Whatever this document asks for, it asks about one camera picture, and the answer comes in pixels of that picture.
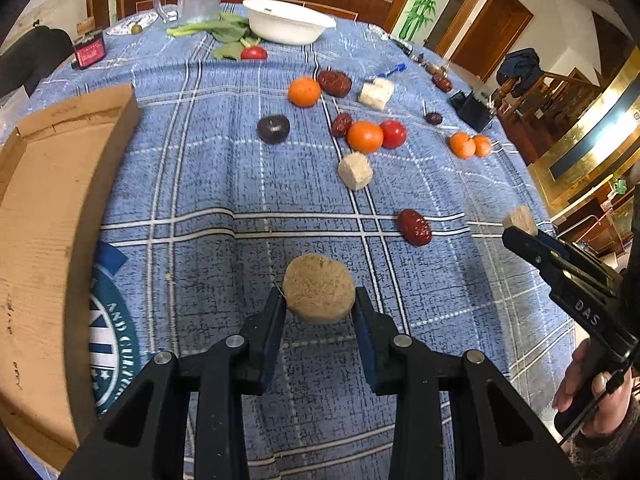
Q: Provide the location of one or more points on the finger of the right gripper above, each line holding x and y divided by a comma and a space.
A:
556, 260

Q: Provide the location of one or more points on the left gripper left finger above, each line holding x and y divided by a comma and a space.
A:
143, 434

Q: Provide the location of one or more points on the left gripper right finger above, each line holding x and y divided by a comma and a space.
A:
495, 434

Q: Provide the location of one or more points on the beige cork chunk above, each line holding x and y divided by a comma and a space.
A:
355, 171
522, 218

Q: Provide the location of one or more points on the orange mandarin small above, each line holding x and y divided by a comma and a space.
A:
483, 145

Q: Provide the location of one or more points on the orange mandarin large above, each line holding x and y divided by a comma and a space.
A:
462, 145

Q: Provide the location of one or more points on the round beige cork piece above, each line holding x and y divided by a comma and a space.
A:
318, 289

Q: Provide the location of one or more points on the white cylinder chunk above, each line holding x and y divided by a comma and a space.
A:
376, 93

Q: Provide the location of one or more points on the small red jujube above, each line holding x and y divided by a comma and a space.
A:
341, 125

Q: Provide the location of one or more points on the dark purple plum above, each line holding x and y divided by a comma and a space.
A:
273, 129

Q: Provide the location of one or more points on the black box on table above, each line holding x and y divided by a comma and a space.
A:
475, 108

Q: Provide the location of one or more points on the small dark jujube right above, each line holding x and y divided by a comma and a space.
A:
433, 118

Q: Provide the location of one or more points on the dark jacket on railing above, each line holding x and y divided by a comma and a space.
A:
524, 67

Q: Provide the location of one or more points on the red jujube table edge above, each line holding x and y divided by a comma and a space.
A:
441, 82

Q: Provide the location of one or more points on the blue plaid tablecloth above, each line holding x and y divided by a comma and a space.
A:
204, 217

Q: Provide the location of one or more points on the brown wooden door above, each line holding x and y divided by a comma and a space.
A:
491, 36

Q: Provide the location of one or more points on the blue pen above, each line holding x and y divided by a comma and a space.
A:
401, 67

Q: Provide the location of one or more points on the large red jujube far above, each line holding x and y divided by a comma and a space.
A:
334, 83

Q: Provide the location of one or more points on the brown cardboard box tray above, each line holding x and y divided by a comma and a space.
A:
57, 170

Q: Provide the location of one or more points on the white bowl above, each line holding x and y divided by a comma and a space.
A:
286, 23

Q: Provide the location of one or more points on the small red tomato near greens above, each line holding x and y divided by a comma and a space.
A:
254, 53

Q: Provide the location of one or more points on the black leather sofa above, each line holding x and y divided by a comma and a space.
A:
33, 57

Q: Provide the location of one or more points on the pink label black jar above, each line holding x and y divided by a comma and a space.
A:
89, 49

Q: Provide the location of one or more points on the green leafy vegetable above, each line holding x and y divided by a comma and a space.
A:
231, 31

